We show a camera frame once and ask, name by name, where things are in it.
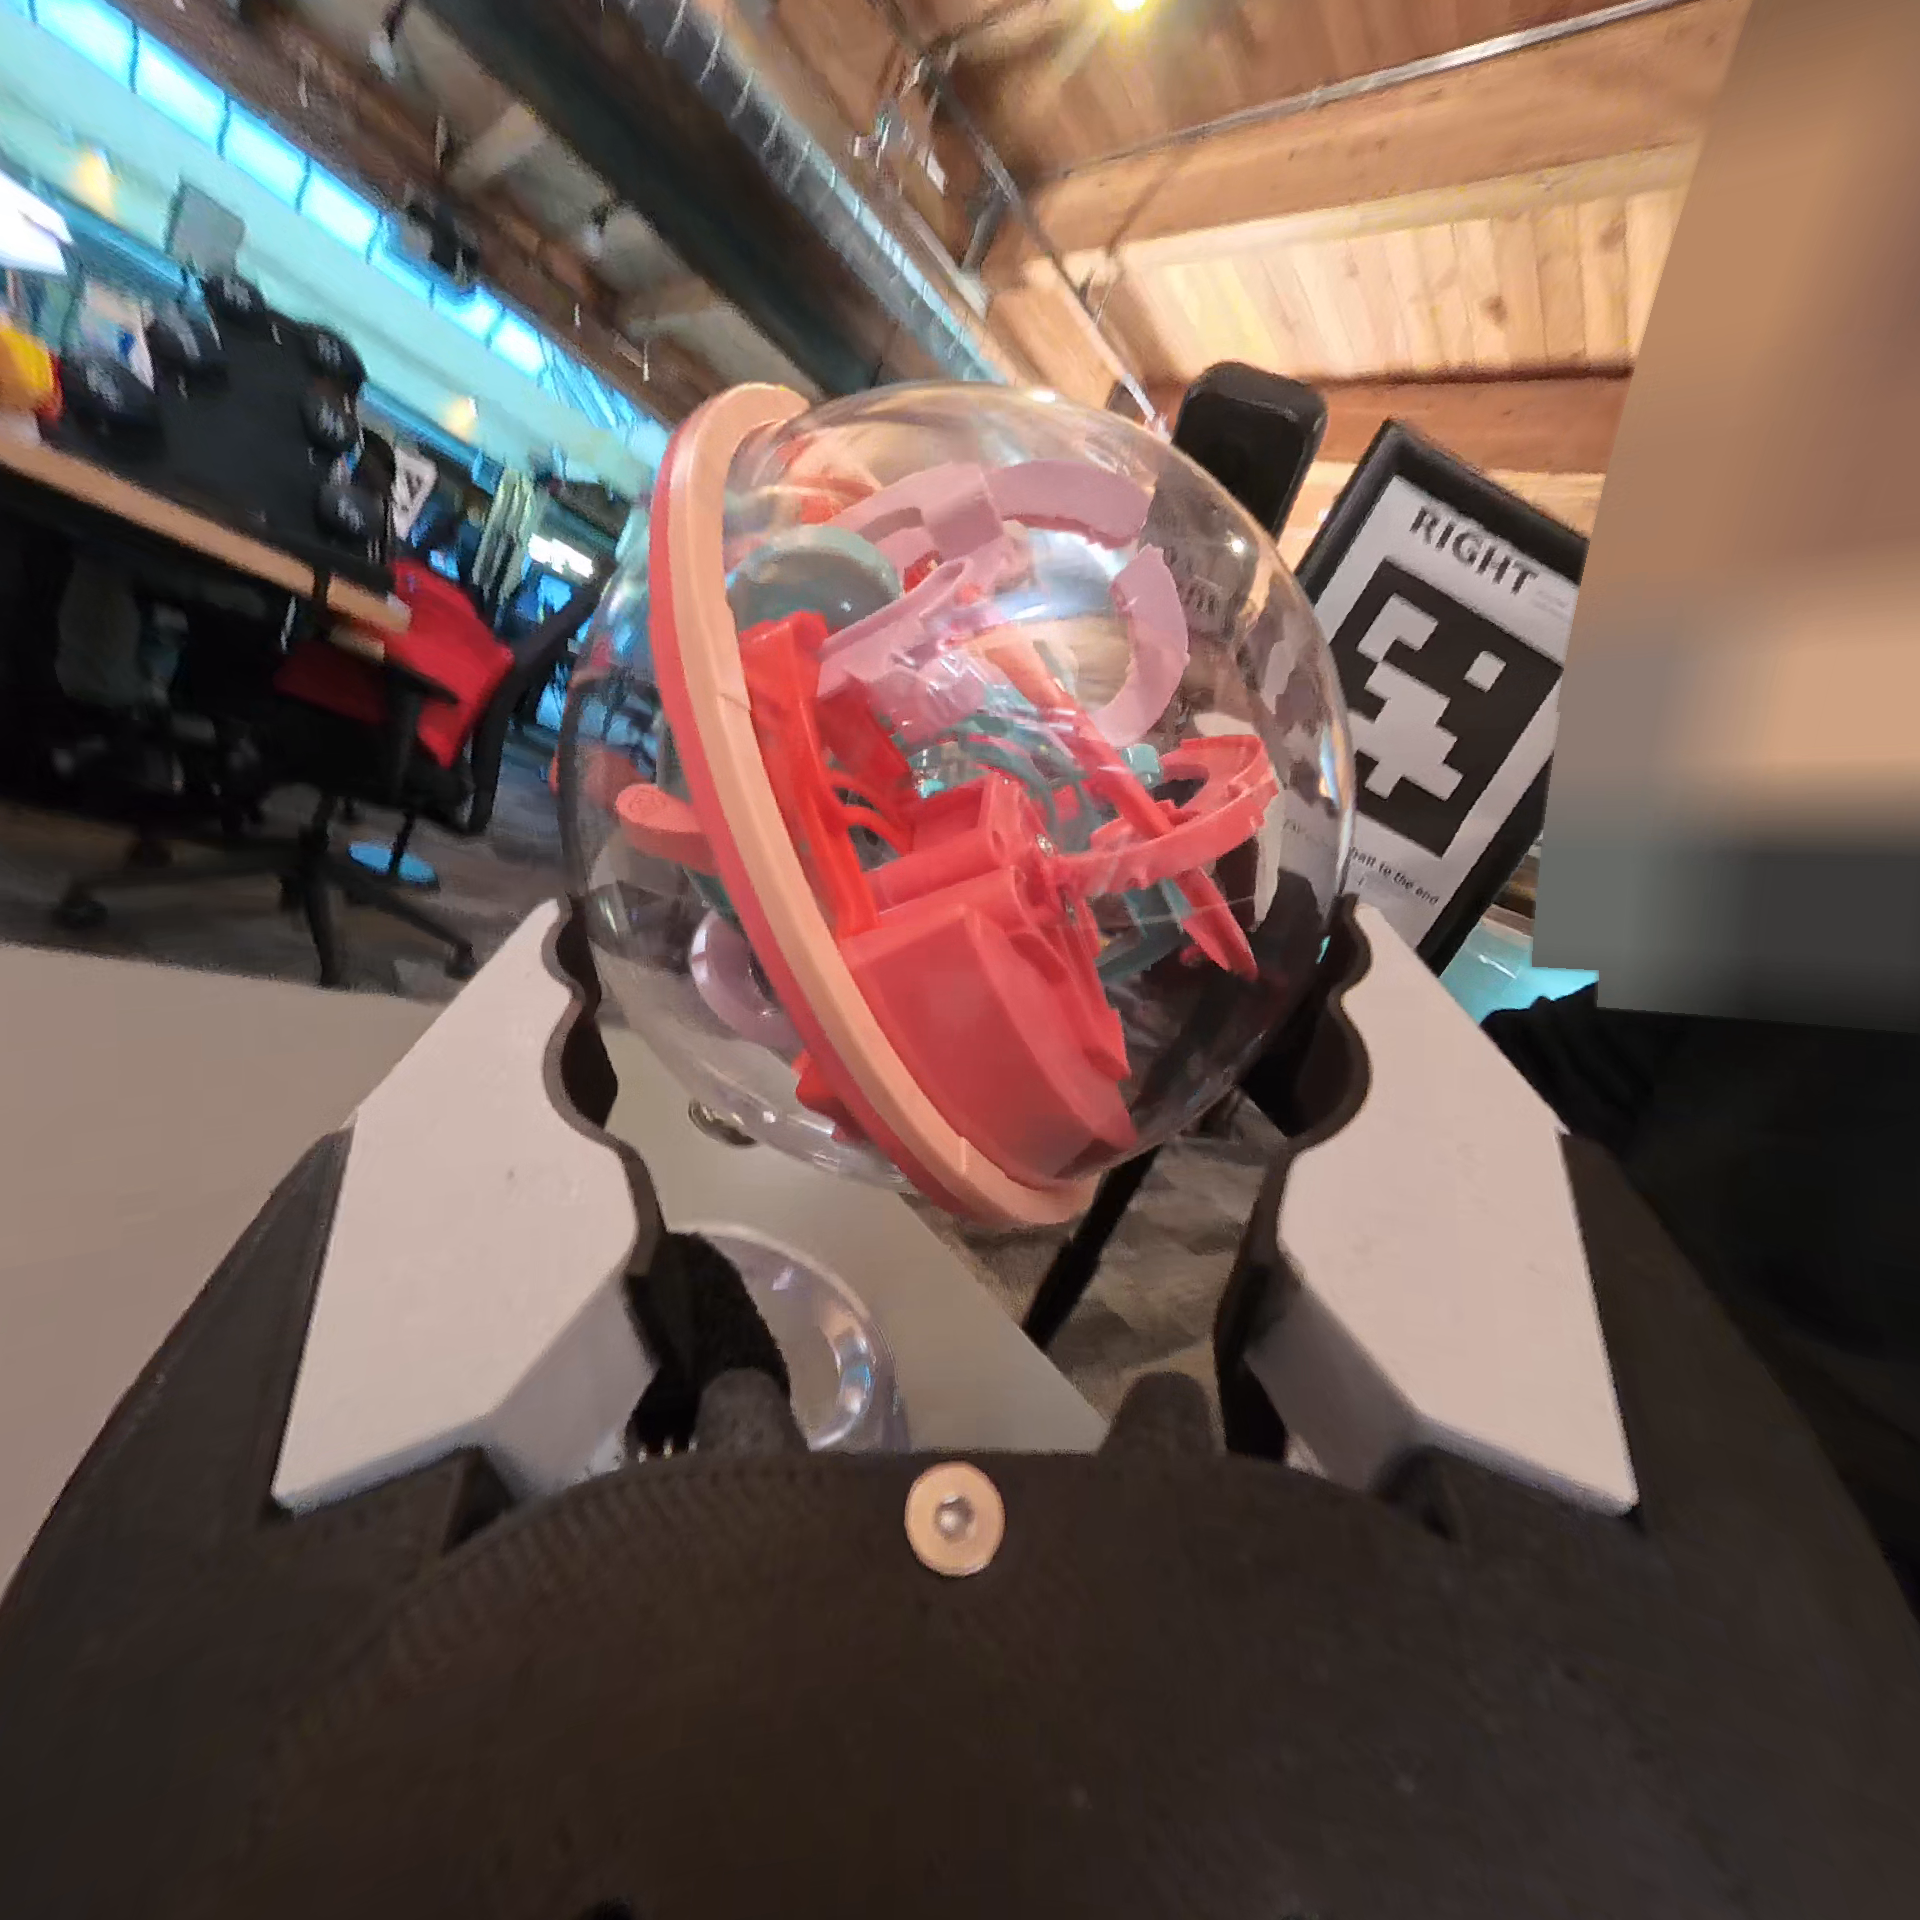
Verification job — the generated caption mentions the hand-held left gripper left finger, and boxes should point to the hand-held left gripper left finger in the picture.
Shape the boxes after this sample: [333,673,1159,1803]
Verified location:
[269,896,670,1513]

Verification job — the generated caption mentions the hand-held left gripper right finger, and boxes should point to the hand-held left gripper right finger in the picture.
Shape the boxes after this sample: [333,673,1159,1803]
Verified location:
[1212,896,1642,1517]

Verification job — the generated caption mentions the clear plastic ball stand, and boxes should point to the clear plastic ball stand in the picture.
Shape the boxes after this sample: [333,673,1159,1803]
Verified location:
[682,1227,910,1453]

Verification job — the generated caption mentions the clear maze ball red tracks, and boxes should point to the clear maze ball red tracks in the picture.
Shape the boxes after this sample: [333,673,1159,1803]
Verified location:
[551,379,1356,1231]

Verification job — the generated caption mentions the black framed marker sign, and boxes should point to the black framed marker sign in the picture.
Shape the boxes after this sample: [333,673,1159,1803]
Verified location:
[1293,421,1588,976]

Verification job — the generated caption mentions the black office chair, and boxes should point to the black office chair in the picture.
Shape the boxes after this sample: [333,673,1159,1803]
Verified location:
[53,569,618,993]

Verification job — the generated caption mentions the wooden desk black legs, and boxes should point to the wooden desk black legs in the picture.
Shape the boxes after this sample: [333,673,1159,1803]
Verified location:
[0,434,414,641]

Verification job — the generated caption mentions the black dumbbell rack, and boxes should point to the black dumbbell rack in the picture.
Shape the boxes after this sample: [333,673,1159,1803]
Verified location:
[60,277,407,561]

